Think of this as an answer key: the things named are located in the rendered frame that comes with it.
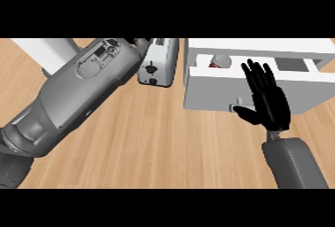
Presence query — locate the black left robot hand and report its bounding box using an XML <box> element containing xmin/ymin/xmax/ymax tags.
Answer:
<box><xmin>124</xmin><ymin>38</ymin><xmax>152</xmax><ymax>46</ymax></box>

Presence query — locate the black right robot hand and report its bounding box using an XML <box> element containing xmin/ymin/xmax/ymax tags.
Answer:
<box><xmin>232</xmin><ymin>58</ymin><xmax>293</xmax><ymax>132</ymax></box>

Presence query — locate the white drawer front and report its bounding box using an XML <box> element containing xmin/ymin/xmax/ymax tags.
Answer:
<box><xmin>182</xmin><ymin>67</ymin><xmax>335</xmax><ymax>116</ymax></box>

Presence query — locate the red and silver can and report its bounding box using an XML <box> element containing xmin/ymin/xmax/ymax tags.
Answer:
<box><xmin>208</xmin><ymin>54</ymin><xmax>234</xmax><ymax>69</ymax></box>

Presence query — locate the silver toaster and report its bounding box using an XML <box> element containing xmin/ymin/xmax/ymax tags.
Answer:
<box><xmin>136</xmin><ymin>38</ymin><xmax>180</xmax><ymax>89</ymax></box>

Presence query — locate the white cabinet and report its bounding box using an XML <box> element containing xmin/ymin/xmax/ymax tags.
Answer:
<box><xmin>182</xmin><ymin>38</ymin><xmax>335</xmax><ymax>74</ymax></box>

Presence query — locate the white paper towel roll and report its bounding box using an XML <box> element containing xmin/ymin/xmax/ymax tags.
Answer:
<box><xmin>11</xmin><ymin>38</ymin><xmax>83</xmax><ymax>79</ymax></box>

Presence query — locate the grey drawer handle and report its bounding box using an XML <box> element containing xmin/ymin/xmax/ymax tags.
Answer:
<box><xmin>229</xmin><ymin>97</ymin><xmax>256</xmax><ymax>114</ymax></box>

